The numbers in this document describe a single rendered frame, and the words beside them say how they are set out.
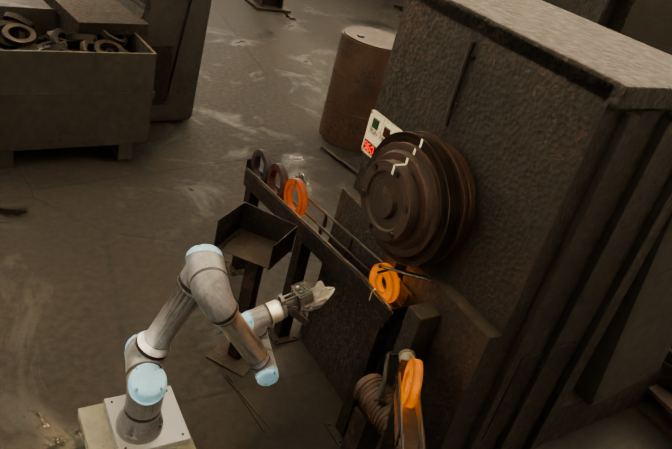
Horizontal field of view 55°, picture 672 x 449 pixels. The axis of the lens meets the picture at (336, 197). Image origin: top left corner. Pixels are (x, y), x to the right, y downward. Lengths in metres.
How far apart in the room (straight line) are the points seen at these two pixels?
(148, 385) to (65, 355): 0.95
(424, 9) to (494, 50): 0.38
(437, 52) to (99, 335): 1.91
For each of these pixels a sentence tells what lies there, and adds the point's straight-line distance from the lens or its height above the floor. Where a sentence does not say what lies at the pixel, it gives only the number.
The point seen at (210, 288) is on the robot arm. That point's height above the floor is 0.93.
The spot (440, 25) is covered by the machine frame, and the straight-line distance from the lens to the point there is 2.36.
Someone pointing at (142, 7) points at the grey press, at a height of 0.87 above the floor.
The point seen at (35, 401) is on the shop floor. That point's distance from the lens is 2.88.
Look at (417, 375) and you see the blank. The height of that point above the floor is 0.77.
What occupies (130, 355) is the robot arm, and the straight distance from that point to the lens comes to 2.26.
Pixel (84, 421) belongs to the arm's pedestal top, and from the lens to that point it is 2.41.
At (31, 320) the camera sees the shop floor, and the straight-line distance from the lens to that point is 3.22.
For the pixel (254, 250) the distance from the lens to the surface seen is 2.71.
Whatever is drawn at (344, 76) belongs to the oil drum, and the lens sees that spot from 5.11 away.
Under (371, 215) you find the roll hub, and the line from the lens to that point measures 2.29.
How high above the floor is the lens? 2.12
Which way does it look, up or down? 28 degrees down
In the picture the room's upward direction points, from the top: 15 degrees clockwise
